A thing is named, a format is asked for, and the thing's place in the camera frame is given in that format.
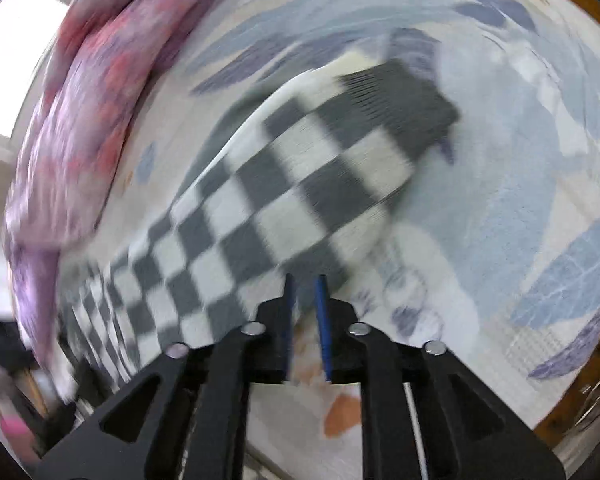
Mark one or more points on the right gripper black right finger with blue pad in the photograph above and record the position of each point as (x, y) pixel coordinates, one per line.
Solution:
(424, 414)

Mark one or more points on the floral white blue bedsheet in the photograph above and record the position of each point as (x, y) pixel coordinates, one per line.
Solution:
(489, 207)

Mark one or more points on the grey white checkered cardigan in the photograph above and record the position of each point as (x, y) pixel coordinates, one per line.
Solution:
(305, 186)

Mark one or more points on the window with white frame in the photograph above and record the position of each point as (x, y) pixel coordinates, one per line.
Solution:
(27, 28)

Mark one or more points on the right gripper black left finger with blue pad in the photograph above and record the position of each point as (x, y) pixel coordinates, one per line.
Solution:
(183, 416)

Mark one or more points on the purple floral quilt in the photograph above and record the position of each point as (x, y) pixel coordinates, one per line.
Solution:
(104, 55)

